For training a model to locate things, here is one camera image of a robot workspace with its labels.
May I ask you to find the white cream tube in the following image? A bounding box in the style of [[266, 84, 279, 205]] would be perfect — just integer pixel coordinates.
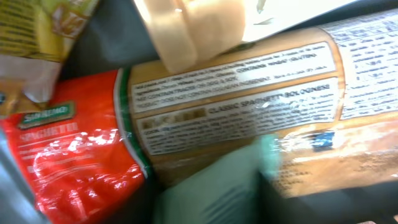
[[132, 0, 354, 73]]

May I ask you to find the teal snack packet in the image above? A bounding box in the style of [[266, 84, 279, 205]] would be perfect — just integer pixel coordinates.
[[153, 134, 281, 224]]

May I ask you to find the orange spaghetti packet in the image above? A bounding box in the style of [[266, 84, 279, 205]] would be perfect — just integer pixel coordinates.
[[1, 9, 397, 223]]

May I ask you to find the green yellow snack packet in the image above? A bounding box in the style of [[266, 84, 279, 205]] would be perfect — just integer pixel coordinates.
[[1, 0, 99, 118]]

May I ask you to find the grey plastic mesh basket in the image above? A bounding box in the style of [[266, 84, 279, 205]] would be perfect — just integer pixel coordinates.
[[1, 0, 397, 224]]

